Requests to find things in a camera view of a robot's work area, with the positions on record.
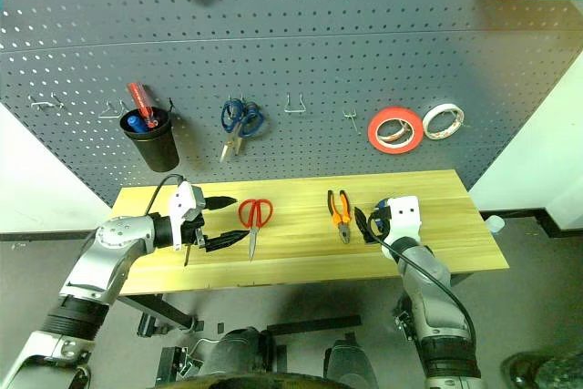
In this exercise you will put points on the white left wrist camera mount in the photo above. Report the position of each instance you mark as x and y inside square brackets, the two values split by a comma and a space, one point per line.
[181, 211]

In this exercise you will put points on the black plastic cup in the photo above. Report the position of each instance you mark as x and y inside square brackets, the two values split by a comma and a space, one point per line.
[155, 147]

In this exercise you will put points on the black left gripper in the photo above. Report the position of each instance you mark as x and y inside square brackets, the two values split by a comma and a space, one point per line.
[193, 229]

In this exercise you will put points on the silver metal bracket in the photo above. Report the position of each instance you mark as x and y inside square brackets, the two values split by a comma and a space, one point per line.
[180, 364]

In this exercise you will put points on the red tape roll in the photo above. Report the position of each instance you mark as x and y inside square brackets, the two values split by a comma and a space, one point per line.
[375, 138]

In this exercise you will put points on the blue tape roll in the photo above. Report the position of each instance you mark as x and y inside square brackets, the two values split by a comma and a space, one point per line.
[373, 226]

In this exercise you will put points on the grey metal pegboard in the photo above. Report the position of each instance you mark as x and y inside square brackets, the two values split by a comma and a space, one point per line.
[319, 43]

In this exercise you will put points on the white tape roll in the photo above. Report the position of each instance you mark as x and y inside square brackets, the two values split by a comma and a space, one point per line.
[428, 127]

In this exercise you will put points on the metal pegboard hook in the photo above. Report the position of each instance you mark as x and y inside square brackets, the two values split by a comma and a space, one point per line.
[43, 104]
[240, 101]
[111, 111]
[351, 118]
[293, 110]

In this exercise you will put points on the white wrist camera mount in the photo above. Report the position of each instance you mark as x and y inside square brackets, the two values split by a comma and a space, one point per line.
[181, 211]
[405, 218]

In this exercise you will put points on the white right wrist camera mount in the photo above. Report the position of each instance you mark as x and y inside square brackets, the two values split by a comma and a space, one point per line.
[405, 218]

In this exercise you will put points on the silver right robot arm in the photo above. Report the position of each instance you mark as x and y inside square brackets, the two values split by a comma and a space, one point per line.
[432, 298]

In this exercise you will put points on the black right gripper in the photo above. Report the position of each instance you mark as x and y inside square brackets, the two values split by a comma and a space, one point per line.
[385, 215]

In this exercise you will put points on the black metal table frame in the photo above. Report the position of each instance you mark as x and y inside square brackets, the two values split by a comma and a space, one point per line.
[155, 309]

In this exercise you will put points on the orange and black pliers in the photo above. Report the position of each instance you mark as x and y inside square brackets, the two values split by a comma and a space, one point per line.
[340, 220]

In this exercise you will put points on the small black cup hook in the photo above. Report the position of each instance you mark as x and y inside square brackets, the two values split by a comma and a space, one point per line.
[170, 104]

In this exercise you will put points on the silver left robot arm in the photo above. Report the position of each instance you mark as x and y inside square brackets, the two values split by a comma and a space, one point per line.
[114, 243]

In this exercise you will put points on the dark grey rounded leg cover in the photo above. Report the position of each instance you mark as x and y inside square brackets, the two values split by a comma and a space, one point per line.
[350, 361]
[237, 357]

